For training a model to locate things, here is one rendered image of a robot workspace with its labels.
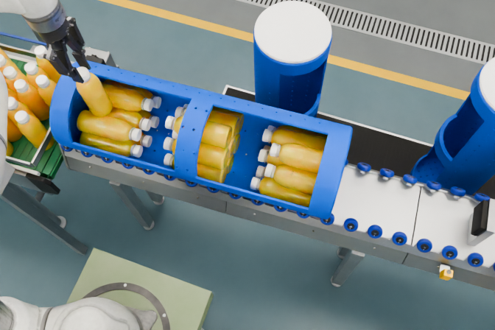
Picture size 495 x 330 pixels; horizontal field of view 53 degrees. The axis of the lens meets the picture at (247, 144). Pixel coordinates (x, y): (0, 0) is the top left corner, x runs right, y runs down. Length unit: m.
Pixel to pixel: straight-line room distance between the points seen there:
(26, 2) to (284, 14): 0.99
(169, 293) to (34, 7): 0.80
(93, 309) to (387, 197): 0.97
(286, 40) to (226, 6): 1.52
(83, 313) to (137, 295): 0.29
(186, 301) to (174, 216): 1.23
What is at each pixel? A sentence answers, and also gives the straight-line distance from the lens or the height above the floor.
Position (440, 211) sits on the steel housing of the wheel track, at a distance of 1.71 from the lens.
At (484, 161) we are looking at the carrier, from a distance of 2.06.
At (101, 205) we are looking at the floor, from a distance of 2.74.
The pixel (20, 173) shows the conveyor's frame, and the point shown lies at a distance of 1.89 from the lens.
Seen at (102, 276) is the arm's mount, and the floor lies 1.07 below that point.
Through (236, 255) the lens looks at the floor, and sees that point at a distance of 2.53.
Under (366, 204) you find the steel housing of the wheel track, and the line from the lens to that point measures 1.66.
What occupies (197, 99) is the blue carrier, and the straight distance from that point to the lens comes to 1.46.
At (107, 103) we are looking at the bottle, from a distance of 1.56.
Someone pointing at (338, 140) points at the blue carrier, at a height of 1.23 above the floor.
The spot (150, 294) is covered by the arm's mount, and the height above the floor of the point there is 1.07.
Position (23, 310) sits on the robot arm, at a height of 1.33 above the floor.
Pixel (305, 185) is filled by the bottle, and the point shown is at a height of 1.13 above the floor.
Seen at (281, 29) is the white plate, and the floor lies 1.04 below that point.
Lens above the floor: 2.46
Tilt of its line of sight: 64 degrees down
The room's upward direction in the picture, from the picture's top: 4 degrees counter-clockwise
